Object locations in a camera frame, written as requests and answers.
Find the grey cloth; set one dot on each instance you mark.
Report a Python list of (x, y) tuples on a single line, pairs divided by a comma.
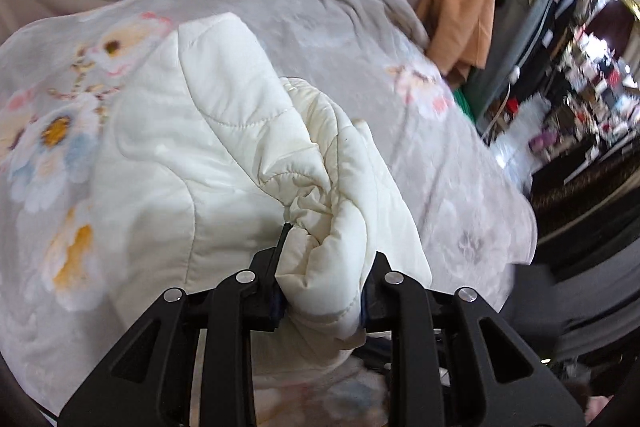
[(565, 307)]

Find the floral printed blanket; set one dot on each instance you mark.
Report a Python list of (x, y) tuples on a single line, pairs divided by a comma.
[(350, 57)]

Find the grey fleece blanket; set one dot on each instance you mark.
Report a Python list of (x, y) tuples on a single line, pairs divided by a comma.
[(380, 2)]

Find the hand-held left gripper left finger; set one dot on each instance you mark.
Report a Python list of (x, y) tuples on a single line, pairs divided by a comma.
[(265, 302)]

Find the orange cloth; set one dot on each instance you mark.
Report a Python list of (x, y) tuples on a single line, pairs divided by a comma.
[(460, 7)]

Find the cluttered shelf of goods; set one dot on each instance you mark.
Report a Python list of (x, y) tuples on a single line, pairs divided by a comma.
[(590, 57)]

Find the dark patterned cloth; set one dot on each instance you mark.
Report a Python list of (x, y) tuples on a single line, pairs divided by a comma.
[(585, 192)]

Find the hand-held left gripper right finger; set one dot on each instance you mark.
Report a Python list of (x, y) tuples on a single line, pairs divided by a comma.
[(380, 307)]

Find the white quilted jacket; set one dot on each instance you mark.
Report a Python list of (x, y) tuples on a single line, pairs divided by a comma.
[(210, 157)]

